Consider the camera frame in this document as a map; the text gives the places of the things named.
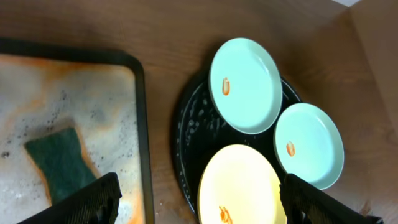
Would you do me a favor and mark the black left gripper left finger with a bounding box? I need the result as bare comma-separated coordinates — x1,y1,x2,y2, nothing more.
19,172,122,224

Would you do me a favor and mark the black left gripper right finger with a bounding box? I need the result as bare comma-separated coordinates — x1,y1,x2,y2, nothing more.
280,174,384,224

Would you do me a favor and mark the green and yellow sponge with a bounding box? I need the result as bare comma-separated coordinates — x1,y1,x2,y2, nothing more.
24,128,96,205

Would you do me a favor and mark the mint green plate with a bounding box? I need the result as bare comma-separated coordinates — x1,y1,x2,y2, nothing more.
208,37,282,134
274,103,345,190

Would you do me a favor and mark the rectangular soapy baking tray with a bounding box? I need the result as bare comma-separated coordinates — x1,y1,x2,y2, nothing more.
1,38,154,223

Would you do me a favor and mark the round black tray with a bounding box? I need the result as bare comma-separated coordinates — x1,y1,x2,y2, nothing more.
170,70,285,217

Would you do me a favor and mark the pale yellow plate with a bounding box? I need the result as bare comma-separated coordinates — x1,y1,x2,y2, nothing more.
197,144,287,224

